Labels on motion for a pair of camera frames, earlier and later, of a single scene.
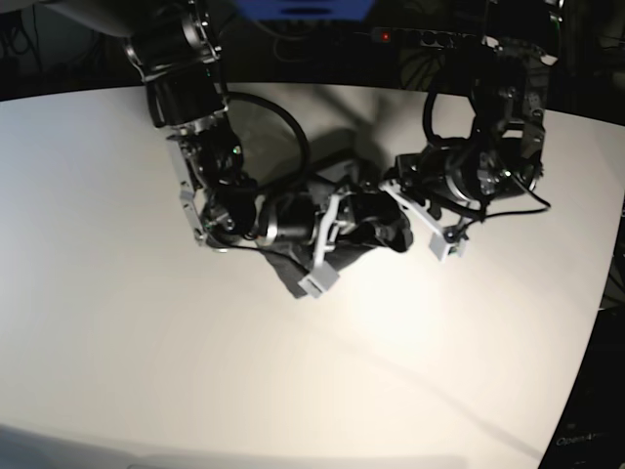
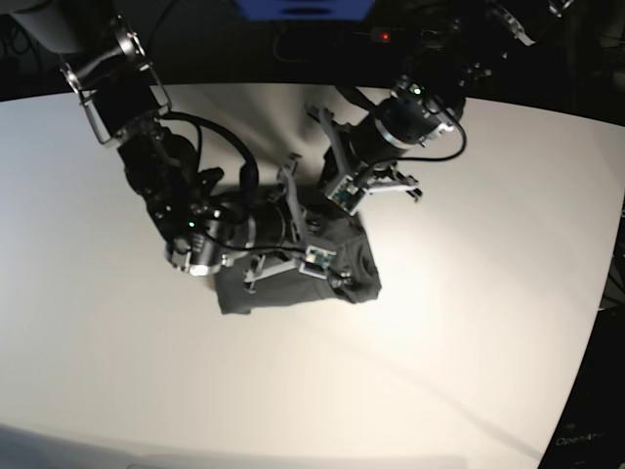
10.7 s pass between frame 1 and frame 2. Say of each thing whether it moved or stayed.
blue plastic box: stayed
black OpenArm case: stayed
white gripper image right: moved
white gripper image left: moved
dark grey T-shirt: moved
